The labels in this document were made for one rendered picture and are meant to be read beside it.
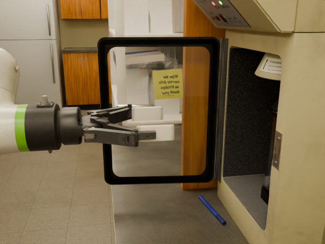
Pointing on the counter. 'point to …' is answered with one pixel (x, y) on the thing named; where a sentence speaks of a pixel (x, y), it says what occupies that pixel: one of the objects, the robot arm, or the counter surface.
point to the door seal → (210, 111)
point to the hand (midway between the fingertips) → (162, 122)
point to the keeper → (277, 150)
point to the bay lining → (247, 114)
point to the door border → (208, 101)
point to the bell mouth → (270, 67)
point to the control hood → (263, 15)
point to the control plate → (230, 10)
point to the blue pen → (212, 210)
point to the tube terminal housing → (291, 133)
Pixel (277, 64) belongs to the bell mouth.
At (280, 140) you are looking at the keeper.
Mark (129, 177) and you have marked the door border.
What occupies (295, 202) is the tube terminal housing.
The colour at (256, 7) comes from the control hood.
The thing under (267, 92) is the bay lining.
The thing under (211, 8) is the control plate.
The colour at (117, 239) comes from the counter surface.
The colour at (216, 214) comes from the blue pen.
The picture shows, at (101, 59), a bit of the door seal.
